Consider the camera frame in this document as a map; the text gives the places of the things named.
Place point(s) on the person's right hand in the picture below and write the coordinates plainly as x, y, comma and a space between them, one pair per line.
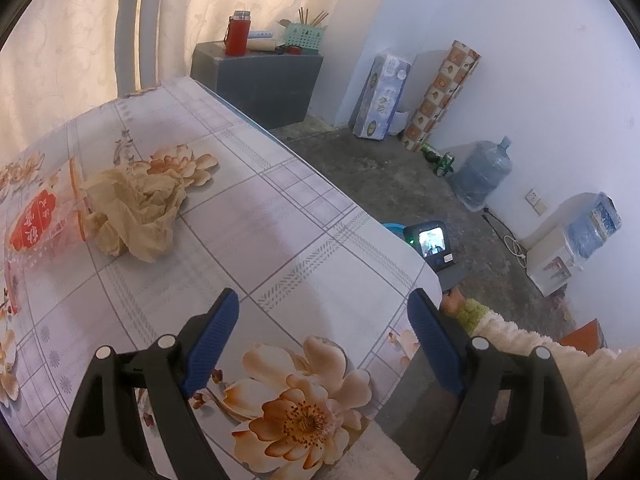
452, 305

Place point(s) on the white roll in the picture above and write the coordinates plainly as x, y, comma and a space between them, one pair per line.
262, 42

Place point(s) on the white water dispenser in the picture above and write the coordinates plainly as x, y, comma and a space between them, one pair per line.
545, 265

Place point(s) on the toilet paper pack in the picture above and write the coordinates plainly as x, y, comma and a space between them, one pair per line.
380, 100

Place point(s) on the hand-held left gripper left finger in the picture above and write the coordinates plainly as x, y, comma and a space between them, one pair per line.
210, 345

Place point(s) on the green chopstick holder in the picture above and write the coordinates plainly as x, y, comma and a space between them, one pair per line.
305, 40

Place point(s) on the person's right forearm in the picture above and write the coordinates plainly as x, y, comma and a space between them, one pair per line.
600, 385

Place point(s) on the blue plastic basket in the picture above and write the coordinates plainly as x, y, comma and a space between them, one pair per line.
394, 228

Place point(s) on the white wall socket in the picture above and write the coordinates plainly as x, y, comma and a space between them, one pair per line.
537, 202

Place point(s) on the orange box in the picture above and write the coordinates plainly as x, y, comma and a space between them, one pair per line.
585, 337

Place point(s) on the patterned wallpaper roll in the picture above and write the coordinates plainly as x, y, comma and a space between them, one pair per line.
440, 95

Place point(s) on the bunch of wooden chopsticks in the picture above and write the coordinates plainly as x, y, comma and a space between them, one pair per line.
302, 16

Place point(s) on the blue water jug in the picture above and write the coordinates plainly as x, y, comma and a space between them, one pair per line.
595, 225
480, 170

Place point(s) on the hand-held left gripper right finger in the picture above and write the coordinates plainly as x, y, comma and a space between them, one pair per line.
437, 345

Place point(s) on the red thermos flask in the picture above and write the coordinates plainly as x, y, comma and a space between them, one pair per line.
236, 37

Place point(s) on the clear red printed plastic bag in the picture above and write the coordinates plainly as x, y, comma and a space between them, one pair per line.
40, 215

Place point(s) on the grey cabinet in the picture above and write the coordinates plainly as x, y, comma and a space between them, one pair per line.
260, 85

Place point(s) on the floral tablecloth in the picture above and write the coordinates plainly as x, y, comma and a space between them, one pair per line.
250, 220

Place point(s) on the white vertical pipe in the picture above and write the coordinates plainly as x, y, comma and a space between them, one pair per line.
130, 25

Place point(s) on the red tape roll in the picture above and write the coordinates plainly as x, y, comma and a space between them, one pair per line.
294, 50

